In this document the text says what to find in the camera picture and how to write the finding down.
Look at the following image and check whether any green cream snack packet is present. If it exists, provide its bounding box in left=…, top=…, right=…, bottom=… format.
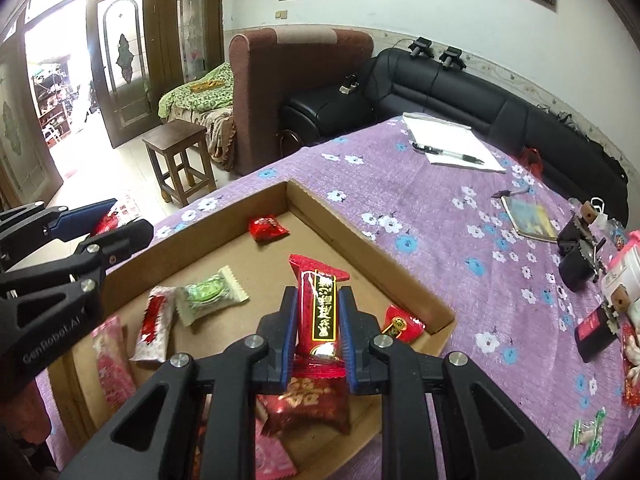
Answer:
left=175, top=265, right=250, bottom=327

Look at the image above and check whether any black clamp device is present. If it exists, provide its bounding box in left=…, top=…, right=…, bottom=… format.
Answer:
left=407, top=36, right=434, bottom=59
left=439, top=46, right=468, bottom=69

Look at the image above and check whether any yellowish booklet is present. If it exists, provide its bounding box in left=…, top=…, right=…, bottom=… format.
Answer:
left=501, top=195, right=558, bottom=242

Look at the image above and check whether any wooden stool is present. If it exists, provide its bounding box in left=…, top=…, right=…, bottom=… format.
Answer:
left=142, top=120, right=217, bottom=207

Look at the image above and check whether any red gold candy packet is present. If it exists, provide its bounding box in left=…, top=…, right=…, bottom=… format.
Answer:
left=381, top=304, right=427, bottom=344

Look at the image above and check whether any pink red snack packet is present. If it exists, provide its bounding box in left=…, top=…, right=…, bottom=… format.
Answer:
left=91, top=316, right=138, bottom=403

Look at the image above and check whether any wooden glass door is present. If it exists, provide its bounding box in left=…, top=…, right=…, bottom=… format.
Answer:
left=159, top=0, right=226, bottom=91
left=86, top=0, right=161, bottom=149

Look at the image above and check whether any black red box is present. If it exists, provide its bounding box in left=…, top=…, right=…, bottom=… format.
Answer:
left=574, top=305, right=619, bottom=364

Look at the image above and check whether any green white candy wrapper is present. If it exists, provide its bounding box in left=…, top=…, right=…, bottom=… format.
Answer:
left=571, top=406, right=608, bottom=461

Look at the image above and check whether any purple floral tablecloth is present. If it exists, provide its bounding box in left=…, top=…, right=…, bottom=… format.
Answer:
left=47, top=115, right=640, bottom=480

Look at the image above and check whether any green blanket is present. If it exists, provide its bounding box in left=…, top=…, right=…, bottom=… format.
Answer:
left=158, top=61, right=235, bottom=122

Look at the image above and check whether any red white snack packet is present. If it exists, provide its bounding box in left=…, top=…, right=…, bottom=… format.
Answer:
left=129, top=285, right=179, bottom=365

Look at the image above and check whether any white notepad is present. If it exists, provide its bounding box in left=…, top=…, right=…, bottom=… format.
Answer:
left=402, top=112, right=508, bottom=174

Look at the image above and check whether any black clip device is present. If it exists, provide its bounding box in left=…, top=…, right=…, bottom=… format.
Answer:
left=556, top=199, right=608, bottom=292

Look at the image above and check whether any shallow cardboard box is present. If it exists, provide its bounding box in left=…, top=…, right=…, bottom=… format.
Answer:
left=47, top=178, right=457, bottom=480

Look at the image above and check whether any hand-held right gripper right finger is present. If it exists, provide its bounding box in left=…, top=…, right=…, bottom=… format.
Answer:
left=338, top=285, right=582, bottom=480

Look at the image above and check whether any small red candy packet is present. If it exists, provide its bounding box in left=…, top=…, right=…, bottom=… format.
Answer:
left=248, top=215, right=291, bottom=244

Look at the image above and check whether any black white pen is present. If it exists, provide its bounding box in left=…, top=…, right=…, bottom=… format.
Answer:
left=412, top=142, right=485, bottom=166

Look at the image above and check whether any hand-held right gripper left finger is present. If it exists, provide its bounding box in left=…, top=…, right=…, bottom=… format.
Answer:
left=59, top=286, right=299, bottom=480

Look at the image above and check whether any red printed snack packet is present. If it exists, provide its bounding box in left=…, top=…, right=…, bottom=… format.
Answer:
left=257, top=374, right=352, bottom=437

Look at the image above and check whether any brown patterned throw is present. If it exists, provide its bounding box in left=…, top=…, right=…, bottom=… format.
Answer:
left=192, top=107, right=237, bottom=171

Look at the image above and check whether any black leather sofa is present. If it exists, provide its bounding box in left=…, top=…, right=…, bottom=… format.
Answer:
left=278, top=47, right=630, bottom=226

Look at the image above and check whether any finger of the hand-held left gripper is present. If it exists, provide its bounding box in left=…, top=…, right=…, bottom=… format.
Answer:
left=0, top=218, right=155, bottom=302
left=0, top=199, right=119, bottom=267

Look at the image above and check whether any red plastic bag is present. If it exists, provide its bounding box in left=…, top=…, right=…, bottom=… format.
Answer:
left=516, top=147, right=544, bottom=179

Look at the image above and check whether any long red black-label snack packet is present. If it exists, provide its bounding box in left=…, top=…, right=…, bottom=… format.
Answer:
left=288, top=254, right=351, bottom=378

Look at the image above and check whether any shelf with goods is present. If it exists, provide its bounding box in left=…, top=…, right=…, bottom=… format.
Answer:
left=30, top=62, right=73, bottom=143

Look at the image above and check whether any brown armchair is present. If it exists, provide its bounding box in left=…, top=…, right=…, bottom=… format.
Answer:
left=228, top=28, right=375, bottom=177

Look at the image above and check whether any white pink device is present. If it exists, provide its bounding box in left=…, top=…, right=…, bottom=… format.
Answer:
left=600, top=230, right=640, bottom=321

